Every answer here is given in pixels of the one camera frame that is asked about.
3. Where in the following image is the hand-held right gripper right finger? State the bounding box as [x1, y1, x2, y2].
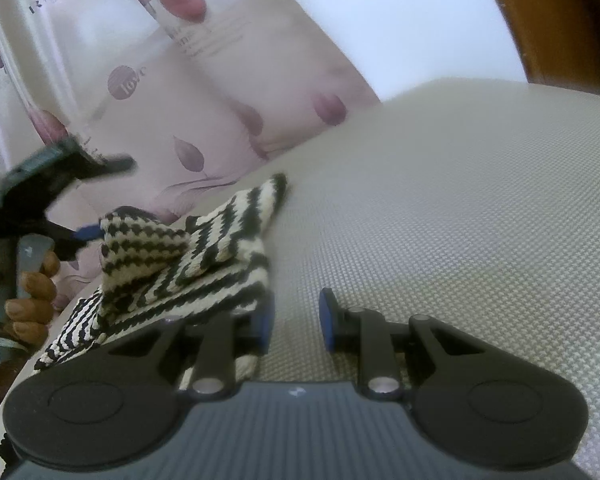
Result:
[318, 287, 487, 402]

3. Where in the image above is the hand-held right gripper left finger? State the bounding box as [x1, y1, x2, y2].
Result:
[107, 300, 277, 399]

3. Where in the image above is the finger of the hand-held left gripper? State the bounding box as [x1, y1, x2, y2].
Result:
[42, 220, 105, 262]
[55, 152, 137, 196]

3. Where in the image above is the black white striped knit sweater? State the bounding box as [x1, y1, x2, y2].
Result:
[32, 172, 290, 392]

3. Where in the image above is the person's left hand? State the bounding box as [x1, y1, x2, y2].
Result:
[0, 247, 62, 346]

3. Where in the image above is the pink leaf print curtain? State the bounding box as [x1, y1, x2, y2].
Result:
[0, 0, 384, 321]

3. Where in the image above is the grey woven mattress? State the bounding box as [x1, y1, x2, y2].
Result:
[0, 77, 600, 467]

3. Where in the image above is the brown wooden door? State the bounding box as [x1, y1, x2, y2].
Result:
[474, 0, 600, 97]

